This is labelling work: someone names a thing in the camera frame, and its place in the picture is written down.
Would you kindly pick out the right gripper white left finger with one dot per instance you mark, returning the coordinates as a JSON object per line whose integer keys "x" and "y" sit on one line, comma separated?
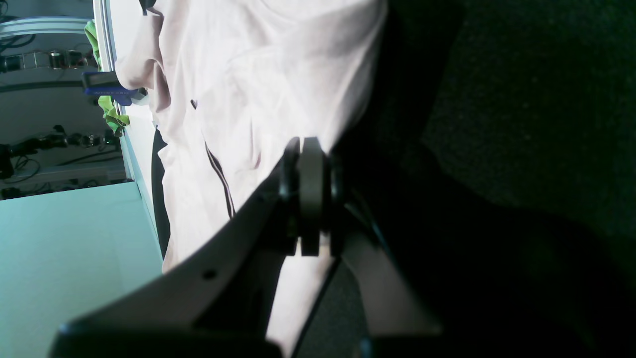
{"x": 216, "y": 304}

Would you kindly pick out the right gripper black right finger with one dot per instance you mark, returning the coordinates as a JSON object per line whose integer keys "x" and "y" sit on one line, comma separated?
{"x": 391, "y": 306}

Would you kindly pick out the pink T-shirt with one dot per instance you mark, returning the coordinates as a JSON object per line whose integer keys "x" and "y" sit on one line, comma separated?
{"x": 232, "y": 82}

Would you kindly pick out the black table cloth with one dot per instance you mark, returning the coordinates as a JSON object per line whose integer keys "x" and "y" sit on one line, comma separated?
{"x": 500, "y": 136}

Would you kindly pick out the green cloth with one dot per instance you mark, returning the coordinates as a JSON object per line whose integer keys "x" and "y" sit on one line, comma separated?
{"x": 115, "y": 121}

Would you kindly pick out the white base frame left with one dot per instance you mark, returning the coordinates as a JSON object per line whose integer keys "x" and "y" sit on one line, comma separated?
{"x": 75, "y": 231}

